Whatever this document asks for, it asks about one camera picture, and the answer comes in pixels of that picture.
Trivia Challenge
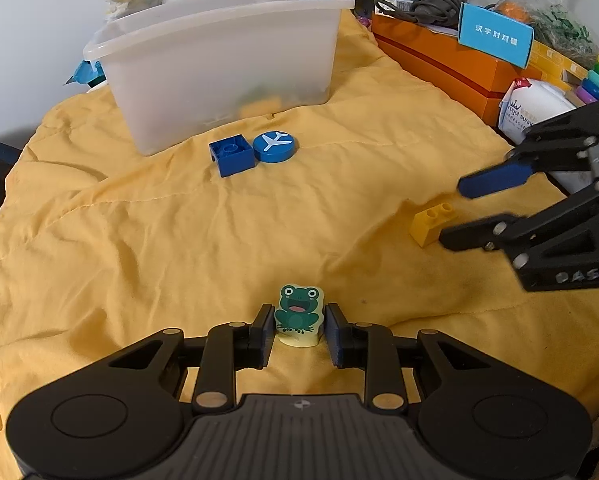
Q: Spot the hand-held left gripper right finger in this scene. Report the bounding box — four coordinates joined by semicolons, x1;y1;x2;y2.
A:
325;302;540;411

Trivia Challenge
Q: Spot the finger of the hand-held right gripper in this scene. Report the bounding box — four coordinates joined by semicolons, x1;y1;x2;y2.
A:
458;97;599;200
439;177;599;293

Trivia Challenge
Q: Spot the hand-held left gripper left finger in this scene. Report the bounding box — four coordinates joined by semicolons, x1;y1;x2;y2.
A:
59;303;276;411

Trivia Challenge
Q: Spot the green frog block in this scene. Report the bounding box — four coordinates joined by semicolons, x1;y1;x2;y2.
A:
274;284;326;347

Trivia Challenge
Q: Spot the yellow building brick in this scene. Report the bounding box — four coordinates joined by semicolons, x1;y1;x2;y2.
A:
410;203;457;247

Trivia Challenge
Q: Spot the translucent white plastic bin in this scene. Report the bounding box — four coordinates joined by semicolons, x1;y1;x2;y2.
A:
83;0;355;157

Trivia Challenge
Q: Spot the yellow box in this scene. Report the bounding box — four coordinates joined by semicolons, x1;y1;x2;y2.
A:
527;40;587;93

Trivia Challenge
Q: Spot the bag of green pieces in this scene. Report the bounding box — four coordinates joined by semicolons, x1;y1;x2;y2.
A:
529;2;599;66

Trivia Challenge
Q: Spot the orange cardboard box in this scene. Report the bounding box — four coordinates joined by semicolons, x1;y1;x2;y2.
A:
372;10;530;128

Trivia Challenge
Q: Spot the light blue card box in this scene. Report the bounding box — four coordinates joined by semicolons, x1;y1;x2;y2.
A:
458;2;534;68

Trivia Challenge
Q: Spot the yellow quilted blanket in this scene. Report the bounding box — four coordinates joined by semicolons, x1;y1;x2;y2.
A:
0;10;599;461

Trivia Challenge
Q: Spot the dark blue building brick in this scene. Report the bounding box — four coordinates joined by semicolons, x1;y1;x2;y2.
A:
209;133;256;178

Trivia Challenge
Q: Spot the blue round airplane disc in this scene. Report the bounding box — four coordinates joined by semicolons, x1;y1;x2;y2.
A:
252;130;299;163

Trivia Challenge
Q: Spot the grey cable bundle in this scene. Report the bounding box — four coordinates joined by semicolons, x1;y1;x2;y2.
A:
374;0;467;26

